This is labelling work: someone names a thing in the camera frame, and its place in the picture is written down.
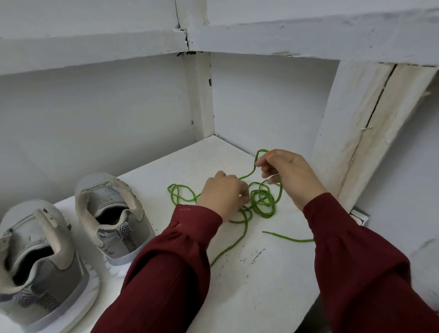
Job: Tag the person's left hand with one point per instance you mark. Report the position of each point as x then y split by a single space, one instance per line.
223 197

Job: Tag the person's right hand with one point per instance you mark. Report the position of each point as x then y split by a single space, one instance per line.
295 177

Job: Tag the grey mesh shoe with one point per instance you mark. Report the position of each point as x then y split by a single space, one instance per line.
116 233
41 288

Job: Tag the person's left forearm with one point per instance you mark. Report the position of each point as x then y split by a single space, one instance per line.
161 274

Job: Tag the person's right forearm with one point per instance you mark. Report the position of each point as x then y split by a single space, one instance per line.
370 267

